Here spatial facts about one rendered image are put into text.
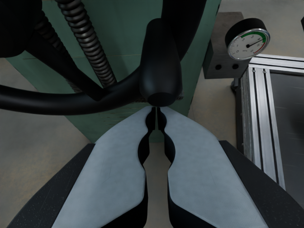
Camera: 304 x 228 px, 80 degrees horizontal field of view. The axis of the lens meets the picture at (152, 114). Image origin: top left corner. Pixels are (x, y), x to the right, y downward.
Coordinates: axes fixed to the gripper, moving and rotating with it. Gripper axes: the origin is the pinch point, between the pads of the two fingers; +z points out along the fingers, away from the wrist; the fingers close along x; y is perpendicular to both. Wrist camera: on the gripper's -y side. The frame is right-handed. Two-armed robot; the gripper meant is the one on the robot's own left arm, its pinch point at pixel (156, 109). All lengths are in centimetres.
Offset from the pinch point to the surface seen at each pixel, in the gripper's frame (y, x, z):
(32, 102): 3.7, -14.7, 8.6
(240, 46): 1.1, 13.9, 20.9
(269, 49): 24, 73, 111
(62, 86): 12.5, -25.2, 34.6
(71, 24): -4.2, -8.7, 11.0
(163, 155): 58, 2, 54
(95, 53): -0.8, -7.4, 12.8
